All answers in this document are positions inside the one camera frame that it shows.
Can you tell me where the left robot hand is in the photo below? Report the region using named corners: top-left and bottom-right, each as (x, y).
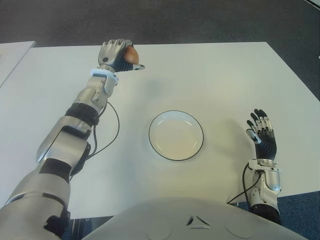
top-left (97, 39), bottom-right (146, 73)

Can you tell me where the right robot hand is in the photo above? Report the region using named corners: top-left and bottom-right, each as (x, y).
top-left (246, 108), bottom-right (278, 160)

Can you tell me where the red-yellow apple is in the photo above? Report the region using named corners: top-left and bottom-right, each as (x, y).
top-left (124, 46), bottom-right (140, 64)

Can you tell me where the white plate with black rim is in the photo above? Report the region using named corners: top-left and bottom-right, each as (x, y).
top-left (148, 110), bottom-right (205, 161)

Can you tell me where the white neighbouring table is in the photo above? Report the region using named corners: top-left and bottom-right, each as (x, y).
top-left (0, 41), bottom-right (36, 88)

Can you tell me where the grey robot torso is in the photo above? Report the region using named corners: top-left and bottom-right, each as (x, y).
top-left (79, 196), bottom-right (320, 240)

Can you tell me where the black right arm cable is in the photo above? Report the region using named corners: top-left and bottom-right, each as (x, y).
top-left (226, 161), bottom-right (264, 205)

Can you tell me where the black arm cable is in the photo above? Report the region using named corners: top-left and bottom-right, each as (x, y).
top-left (69, 101), bottom-right (121, 181)
top-left (226, 161), bottom-right (264, 205)

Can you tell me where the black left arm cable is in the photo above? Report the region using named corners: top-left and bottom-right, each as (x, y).
top-left (69, 101), bottom-right (121, 181)

